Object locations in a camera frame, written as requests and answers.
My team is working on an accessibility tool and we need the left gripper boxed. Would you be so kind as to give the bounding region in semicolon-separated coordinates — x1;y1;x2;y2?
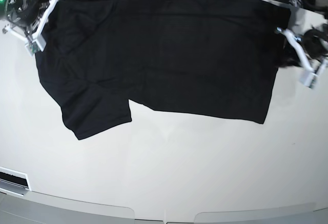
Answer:
278;28;327;68

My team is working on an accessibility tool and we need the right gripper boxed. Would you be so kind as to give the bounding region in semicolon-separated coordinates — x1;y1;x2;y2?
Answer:
6;0;64;33

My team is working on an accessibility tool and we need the black t-shirt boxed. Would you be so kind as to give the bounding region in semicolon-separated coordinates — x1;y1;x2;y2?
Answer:
35;0;291;140

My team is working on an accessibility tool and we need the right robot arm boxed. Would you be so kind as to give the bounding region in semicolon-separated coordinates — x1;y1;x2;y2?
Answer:
1;0;61;36

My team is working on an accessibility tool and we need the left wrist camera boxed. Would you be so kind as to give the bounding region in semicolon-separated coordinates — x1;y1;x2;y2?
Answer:
299;70;318;89

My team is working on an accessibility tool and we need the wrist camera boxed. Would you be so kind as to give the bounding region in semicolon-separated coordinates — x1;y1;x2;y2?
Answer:
299;70;318;89
25;35;47;56

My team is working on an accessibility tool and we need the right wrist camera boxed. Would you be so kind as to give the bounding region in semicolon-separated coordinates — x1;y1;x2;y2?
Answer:
25;35;47;56

